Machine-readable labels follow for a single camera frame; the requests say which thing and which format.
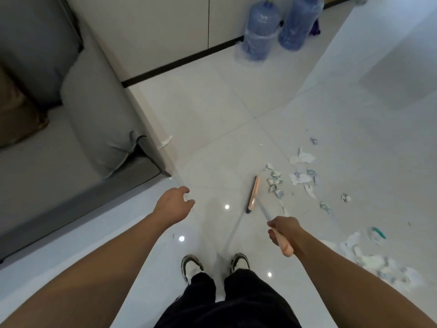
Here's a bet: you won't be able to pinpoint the person's right hand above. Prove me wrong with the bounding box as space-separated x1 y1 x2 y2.
267 216 304 251

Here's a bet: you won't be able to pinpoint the person's left hand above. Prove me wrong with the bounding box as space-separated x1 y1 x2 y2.
152 186 196 226

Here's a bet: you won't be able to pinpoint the pink handled broom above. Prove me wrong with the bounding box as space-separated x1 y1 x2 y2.
245 175 295 258

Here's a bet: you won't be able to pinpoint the person's left forearm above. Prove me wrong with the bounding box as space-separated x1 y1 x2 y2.
0 211 172 328

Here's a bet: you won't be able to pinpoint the person's right forearm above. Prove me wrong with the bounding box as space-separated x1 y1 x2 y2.
293 229 437 328

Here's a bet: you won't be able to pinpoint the person's right shoe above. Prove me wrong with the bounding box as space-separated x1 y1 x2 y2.
230 253 251 274

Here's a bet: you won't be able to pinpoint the person's shoe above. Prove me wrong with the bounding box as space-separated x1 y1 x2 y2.
180 255 205 284
230 253 251 274

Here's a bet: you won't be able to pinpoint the person's left shoe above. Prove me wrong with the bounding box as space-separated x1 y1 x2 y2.
180 255 205 284

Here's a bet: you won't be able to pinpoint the scattered torn paper scraps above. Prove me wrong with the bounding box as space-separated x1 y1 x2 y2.
264 136 353 215

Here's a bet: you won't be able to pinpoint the person's black trousers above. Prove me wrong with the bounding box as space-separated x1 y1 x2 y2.
154 268 303 328

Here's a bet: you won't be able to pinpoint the pile of white crumpled paper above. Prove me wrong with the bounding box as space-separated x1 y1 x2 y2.
341 232 424 291

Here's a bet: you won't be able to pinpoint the grey sofa armrest cushion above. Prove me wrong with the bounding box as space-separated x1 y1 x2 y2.
60 51 148 178

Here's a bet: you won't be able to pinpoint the grey sofa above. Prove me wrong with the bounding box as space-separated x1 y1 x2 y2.
0 0 172 264

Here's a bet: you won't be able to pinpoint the white cabinet with black plinth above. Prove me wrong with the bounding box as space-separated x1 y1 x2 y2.
65 0 360 88

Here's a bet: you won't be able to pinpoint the blue water jug plastic wrapped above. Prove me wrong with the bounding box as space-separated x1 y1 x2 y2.
240 0 282 62

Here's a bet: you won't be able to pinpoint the brown pillow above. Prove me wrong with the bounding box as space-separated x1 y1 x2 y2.
0 65 50 149

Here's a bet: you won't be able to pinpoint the grey sofa back cushion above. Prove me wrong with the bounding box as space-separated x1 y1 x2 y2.
0 0 84 110

